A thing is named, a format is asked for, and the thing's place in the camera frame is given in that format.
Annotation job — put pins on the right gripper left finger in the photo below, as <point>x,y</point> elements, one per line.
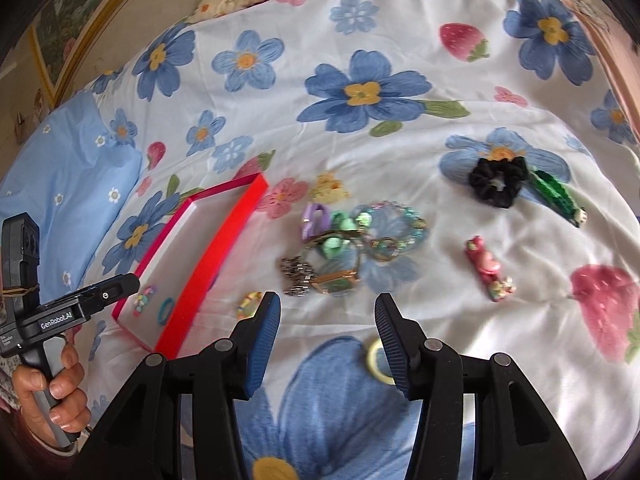
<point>138,436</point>

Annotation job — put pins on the left hand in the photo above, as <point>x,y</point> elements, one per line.
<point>71,414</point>

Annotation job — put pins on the black scrunchie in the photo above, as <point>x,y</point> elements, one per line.
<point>498,182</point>

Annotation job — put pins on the red shallow box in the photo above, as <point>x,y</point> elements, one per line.
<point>184,262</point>

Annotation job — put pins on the yellow hair claw clip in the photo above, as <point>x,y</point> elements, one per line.
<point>328,189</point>

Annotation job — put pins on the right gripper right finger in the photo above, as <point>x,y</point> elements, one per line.
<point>516,436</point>

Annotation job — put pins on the green sequin hair clip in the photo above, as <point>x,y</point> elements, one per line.
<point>555,195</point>

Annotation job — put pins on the pink candy hair clip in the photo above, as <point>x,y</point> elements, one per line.
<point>488,269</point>

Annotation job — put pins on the orange yellow loop clip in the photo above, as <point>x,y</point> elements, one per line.
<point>249,305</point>

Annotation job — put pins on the light blue pillow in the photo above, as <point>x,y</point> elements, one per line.
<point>72,178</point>

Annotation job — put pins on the gold framed picture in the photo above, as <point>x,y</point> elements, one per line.
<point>61,36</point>

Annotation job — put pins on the chain strap green watch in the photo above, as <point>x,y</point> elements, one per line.
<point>328,264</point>

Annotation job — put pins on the floral white bedsheet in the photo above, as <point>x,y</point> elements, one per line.
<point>399,99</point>

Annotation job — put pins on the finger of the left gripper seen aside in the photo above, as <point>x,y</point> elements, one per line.
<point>95,298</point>

